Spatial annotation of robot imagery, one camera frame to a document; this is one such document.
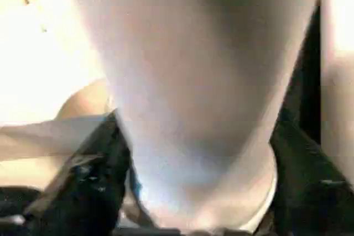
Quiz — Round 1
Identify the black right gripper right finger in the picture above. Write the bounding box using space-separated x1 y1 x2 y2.
268 108 354 236

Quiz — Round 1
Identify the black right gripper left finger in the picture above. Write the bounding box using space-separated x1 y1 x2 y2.
22 111 134 236

